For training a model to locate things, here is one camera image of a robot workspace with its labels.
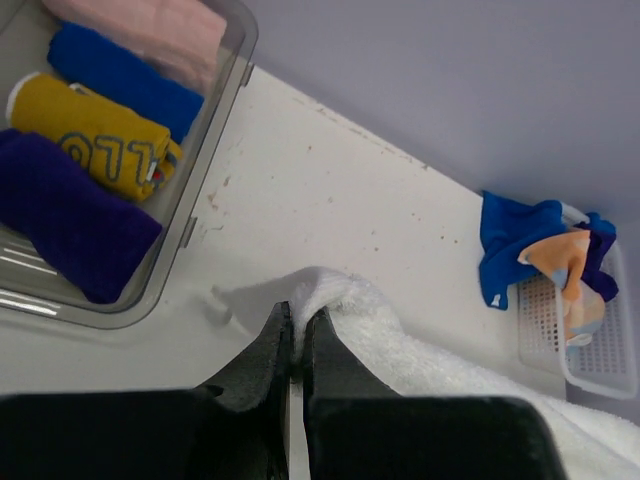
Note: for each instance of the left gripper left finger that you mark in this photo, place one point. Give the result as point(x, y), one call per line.
point(231, 426)

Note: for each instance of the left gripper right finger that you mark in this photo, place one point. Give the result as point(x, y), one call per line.
point(357, 427)

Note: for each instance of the white towel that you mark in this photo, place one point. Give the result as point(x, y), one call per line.
point(592, 444)

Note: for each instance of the purple rolled towel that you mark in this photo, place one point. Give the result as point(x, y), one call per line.
point(93, 238)

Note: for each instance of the blue cloth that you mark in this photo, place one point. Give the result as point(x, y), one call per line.
point(506, 228)

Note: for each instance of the white plastic basket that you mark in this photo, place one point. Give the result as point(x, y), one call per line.
point(599, 358)

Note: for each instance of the orange patterned cloth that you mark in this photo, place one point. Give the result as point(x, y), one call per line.
point(561, 259)

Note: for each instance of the dark purple cloth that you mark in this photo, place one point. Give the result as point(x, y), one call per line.
point(603, 235)

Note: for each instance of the yellow rolled towel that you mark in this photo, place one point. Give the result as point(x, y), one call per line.
point(124, 152)

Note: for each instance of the blue rolled towel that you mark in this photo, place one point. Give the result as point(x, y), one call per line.
point(82, 55)

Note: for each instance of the pink rolled towel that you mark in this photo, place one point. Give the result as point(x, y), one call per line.
point(180, 39)

